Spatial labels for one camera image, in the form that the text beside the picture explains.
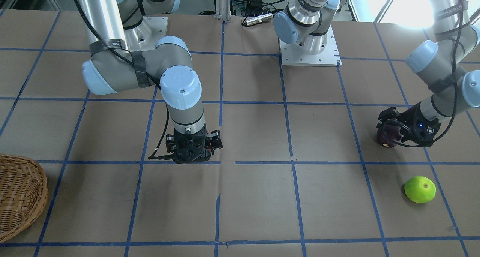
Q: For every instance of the silver metal cylinder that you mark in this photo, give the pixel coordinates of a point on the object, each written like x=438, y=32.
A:
x=259, y=19

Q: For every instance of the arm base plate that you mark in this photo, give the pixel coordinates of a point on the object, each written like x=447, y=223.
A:
x=312, y=51
x=146, y=34

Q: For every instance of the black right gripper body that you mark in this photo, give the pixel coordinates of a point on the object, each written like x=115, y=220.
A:
x=215, y=140

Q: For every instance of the black power adapter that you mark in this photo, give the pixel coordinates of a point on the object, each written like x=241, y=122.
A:
x=254, y=4

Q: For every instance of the green apple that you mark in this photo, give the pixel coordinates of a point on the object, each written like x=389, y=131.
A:
x=420, y=189

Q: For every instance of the wicker basket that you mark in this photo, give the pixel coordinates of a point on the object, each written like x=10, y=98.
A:
x=23, y=194

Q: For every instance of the aluminium frame post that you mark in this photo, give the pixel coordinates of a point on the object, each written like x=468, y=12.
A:
x=222, y=10

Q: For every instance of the dark purple apple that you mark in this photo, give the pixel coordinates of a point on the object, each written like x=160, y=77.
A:
x=388, y=135

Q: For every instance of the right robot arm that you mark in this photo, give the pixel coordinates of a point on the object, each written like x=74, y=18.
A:
x=127, y=52

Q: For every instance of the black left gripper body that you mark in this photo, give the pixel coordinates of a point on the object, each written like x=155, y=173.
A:
x=410, y=117

